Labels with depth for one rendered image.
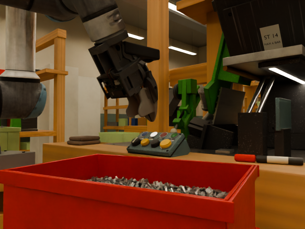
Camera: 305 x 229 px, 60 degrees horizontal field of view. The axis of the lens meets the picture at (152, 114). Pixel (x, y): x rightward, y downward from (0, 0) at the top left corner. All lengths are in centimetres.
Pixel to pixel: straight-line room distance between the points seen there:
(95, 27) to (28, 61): 43
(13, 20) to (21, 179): 63
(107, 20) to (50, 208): 33
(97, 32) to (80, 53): 844
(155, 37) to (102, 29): 102
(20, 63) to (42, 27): 770
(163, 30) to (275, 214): 121
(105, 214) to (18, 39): 70
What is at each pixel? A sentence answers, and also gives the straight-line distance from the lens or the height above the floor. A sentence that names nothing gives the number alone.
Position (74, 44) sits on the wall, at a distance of 893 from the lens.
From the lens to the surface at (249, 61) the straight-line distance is 60.
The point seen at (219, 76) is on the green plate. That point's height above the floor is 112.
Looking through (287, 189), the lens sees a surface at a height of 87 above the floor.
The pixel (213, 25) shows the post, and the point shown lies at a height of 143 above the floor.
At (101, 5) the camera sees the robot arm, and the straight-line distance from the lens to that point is 52.
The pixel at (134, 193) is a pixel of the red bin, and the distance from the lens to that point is 27.
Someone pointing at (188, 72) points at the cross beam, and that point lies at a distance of 145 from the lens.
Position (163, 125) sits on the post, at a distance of 147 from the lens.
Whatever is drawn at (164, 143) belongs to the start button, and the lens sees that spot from 65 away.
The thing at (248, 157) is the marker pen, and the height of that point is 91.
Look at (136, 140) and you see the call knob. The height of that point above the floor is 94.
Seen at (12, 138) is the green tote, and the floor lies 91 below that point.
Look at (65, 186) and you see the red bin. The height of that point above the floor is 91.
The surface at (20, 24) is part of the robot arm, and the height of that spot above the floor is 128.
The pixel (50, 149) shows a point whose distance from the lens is 109.
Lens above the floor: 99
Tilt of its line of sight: 1 degrees up
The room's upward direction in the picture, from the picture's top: straight up
